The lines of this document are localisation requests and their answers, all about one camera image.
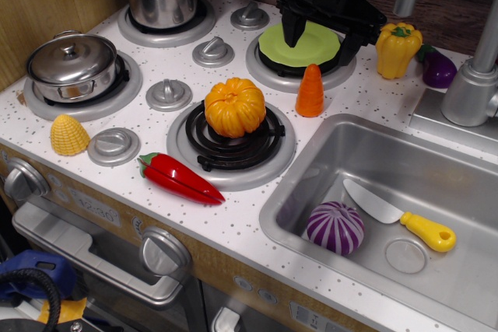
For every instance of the red toy chili pepper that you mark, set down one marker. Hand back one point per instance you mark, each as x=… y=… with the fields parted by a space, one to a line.
x=178 y=179

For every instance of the black rear right burner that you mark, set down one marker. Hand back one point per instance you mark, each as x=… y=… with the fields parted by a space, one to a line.
x=283 y=70

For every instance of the yellow toy corn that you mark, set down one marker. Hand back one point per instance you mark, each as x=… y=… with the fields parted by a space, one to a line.
x=68 y=136

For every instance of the purple toy eggplant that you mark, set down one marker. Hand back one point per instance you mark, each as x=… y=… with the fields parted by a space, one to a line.
x=438 y=70

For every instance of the yellow cloth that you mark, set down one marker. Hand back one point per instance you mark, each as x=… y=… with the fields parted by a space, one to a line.
x=70 y=310

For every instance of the silver oven dial left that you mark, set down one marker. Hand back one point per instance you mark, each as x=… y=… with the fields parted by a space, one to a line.
x=24 y=181

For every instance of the silver stove knob front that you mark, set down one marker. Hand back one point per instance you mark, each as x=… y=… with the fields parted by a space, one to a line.
x=114 y=147

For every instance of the orange toy carrot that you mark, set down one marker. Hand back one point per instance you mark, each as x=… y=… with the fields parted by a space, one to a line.
x=310 y=96

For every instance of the low steel pan with lid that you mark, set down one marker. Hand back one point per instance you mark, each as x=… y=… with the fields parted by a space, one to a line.
x=73 y=67

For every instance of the blue device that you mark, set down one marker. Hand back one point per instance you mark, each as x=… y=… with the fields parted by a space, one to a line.
x=37 y=275

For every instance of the purple striped toy onion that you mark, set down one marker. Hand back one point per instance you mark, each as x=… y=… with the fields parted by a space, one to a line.
x=336 y=227

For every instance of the yellow handled toy knife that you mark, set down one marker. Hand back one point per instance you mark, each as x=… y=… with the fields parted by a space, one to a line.
x=436 y=236

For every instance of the silver sink basin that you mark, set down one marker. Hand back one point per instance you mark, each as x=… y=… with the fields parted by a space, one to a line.
x=429 y=215

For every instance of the silver stove knob rear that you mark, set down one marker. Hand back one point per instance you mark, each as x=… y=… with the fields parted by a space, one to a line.
x=250 y=17

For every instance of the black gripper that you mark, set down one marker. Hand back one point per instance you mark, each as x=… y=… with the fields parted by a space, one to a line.
x=344 y=16

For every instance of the silver oven door handle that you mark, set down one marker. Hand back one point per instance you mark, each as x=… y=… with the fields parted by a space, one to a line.
x=111 y=264

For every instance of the green plate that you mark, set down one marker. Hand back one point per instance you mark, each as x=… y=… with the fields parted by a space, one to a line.
x=316 y=45

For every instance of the silver stove knob middle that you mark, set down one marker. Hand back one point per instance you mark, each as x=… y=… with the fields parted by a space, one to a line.
x=214 y=53

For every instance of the silver stove knob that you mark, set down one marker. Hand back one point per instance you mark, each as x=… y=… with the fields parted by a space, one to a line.
x=114 y=147
x=250 y=17
x=168 y=95
x=214 y=53

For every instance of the yellow toy bell pepper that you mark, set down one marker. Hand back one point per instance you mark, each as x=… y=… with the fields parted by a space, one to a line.
x=396 y=46

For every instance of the black front coil burner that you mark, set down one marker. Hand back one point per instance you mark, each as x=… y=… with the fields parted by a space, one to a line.
x=214 y=151

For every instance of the silver oven dial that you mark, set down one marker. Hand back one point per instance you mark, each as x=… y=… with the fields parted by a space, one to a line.
x=24 y=181
x=161 y=253

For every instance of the silver stove knob centre left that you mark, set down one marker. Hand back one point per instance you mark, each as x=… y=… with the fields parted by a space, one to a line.
x=168 y=95

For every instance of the silver oven dial right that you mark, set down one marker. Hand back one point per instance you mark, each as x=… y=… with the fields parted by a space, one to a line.
x=161 y=253

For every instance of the orange toy pumpkin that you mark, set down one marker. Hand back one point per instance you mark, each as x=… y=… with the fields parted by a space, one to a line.
x=235 y=108

